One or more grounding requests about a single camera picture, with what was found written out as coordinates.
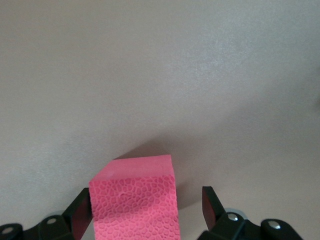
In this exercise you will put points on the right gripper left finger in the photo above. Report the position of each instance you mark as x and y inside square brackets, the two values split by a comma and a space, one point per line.
[75, 220]

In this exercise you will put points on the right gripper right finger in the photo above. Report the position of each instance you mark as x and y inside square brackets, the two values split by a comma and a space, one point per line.
[215, 217]

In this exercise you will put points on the red foam cube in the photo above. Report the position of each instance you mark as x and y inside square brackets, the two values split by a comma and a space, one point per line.
[135, 200]

